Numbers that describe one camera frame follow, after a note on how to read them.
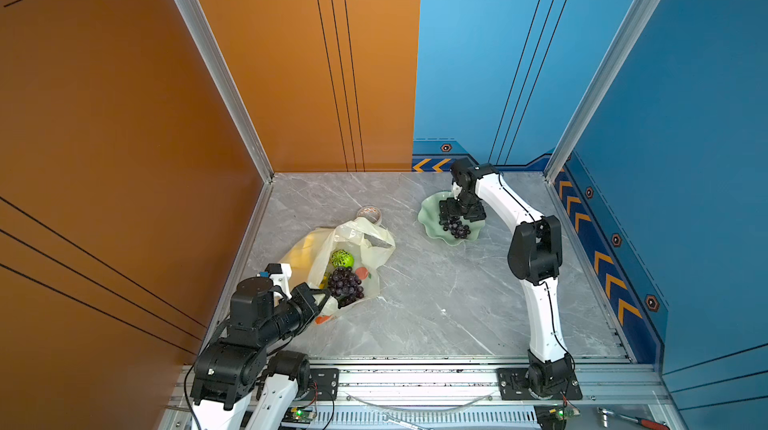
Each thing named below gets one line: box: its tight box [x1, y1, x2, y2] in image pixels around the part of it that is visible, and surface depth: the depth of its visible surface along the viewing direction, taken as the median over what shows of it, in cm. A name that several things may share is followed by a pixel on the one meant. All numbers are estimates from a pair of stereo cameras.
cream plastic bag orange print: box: [279, 217, 396, 325], surface depth 87 cm
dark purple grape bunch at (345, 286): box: [328, 266, 365, 310], surface depth 86 cm
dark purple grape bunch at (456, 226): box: [439, 216, 471, 239], surface depth 101 cm
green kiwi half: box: [330, 249, 355, 268], surface depth 91 cm
